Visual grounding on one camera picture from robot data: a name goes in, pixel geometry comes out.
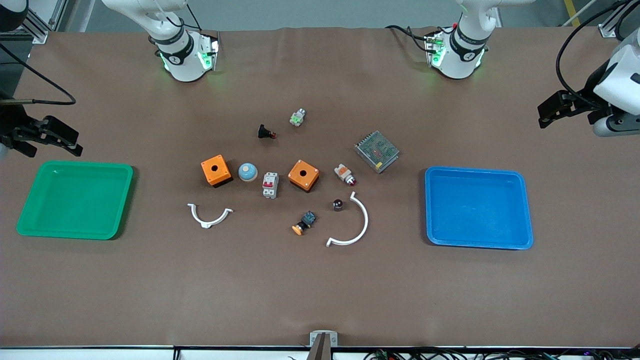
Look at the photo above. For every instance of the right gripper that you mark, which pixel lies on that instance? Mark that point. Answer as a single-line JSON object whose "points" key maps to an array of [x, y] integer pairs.
{"points": [[11, 121]]}

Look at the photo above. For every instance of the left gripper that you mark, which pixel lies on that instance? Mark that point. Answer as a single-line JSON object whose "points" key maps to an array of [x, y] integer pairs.
{"points": [[593, 83]]}

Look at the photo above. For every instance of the white red circuit breaker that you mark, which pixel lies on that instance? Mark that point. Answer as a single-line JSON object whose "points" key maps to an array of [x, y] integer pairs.
{"points": [[270, 185]]}

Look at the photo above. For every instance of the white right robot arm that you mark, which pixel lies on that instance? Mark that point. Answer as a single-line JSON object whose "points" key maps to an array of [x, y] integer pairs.
{"points": [[182, 60]]}

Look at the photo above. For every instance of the green plastic tray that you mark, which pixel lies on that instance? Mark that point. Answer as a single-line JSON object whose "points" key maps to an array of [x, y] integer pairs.
{"points": [[75, 200]]}

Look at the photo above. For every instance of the blue plastic tray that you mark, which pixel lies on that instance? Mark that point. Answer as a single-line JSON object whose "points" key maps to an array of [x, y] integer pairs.
{"points": [[477, 207]]}

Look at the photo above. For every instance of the small white arc clamp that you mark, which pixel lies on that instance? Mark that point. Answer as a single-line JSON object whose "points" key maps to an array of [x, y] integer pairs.
{"points": [[209, 222]]}

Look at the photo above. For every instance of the light blue dome button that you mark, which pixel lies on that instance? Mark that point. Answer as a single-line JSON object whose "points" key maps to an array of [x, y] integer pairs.
{"points": [[248, 172]]}

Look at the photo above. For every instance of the metal mesh power supply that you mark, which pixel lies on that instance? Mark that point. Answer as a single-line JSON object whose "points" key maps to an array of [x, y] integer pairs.
{"points": [[377, 151]]}

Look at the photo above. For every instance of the black red indicator lamp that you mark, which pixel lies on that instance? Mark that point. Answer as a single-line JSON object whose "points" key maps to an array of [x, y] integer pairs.
{"points": [[263, 131]]}

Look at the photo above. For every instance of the large white arc clamp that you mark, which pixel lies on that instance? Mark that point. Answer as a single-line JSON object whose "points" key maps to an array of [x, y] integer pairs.
{"points": [[364, 222]]}

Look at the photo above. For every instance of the white green small component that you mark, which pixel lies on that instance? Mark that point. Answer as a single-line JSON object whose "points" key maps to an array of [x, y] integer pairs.
{"points": [[298, 117]]}

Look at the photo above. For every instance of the orange head push button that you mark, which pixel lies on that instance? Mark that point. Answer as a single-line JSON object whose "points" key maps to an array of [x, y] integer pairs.
{"points": [[307, 220]]}

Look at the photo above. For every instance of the brown table mat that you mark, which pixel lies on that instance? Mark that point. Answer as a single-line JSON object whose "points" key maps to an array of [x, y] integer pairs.
{"points": [[320, 285]]}

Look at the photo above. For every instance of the aluminium frame profile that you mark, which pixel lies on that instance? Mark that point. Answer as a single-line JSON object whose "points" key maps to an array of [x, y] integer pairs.
{"points": [[37, 27], [607, 27]]}

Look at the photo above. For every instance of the orange button enclosure box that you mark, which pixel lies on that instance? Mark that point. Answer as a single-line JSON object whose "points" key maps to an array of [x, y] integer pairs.
{"points": [[310, 181], [222, 176]]}

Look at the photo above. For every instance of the white orange red switch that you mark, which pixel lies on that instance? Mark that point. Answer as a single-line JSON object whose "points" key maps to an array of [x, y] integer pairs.
{"points": [[344, 173]]}

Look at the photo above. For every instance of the grey metal bracket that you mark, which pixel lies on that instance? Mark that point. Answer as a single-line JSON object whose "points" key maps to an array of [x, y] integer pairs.
{"points": [[315, 336]]}

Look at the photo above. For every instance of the dark camera pole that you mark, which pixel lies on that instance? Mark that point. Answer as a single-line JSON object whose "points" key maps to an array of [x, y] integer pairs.
{"points": [[320, 352]]}

